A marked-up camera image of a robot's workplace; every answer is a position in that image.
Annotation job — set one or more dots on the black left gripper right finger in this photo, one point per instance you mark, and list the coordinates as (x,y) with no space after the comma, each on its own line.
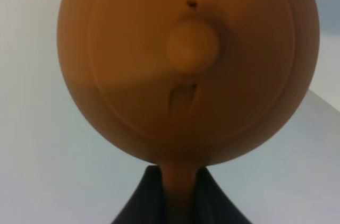
(211,205)

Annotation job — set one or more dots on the brown clay teapot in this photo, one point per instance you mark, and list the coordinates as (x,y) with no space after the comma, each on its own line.
(186,84)

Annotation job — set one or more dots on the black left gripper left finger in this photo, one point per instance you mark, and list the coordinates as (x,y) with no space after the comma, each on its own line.
(147,204)

